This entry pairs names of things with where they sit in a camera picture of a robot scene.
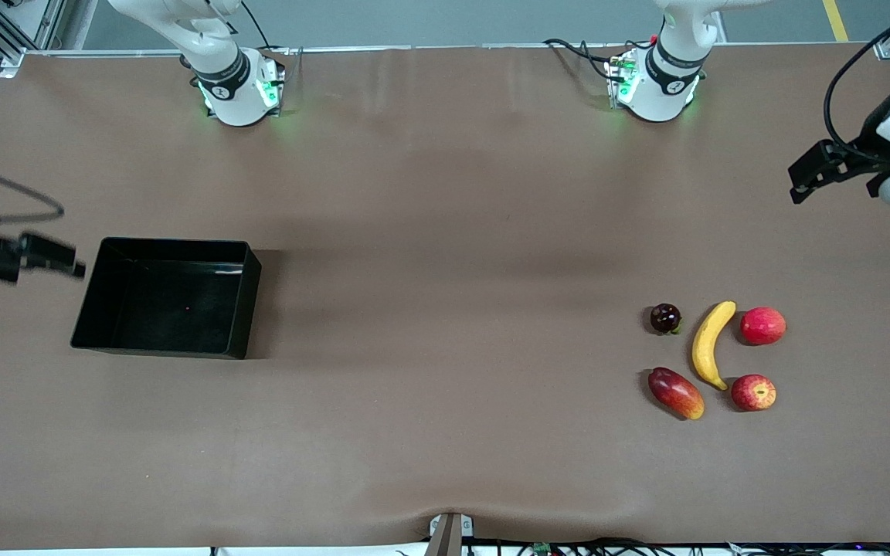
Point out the black plastic box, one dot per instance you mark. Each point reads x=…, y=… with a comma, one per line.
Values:
x=174, y=309

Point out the yellow banana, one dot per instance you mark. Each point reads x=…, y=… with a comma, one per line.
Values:
x=704, y=347

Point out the red yellow apple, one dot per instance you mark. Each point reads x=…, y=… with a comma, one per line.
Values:
x=754, y=392

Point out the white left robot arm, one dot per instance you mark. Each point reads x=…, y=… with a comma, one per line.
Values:
x=665, y=69

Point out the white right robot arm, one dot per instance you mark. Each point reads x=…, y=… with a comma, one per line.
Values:
x=229, y=77

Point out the red pink round fruit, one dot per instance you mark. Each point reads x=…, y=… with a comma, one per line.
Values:
x=763, y=325

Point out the dark purple mangosteen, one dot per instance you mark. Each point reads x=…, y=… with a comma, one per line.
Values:
x=664, y=316

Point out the red yellow mango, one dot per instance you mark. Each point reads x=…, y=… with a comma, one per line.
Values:
x=677, y=392

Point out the silver table edge rail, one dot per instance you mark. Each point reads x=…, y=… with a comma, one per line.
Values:
x=105, y=52

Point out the aluminium frame structure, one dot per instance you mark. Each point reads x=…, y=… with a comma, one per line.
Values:
x=47, y=23

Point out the metal table edge bracket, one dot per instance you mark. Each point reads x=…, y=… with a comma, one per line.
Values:
x=449, y=537

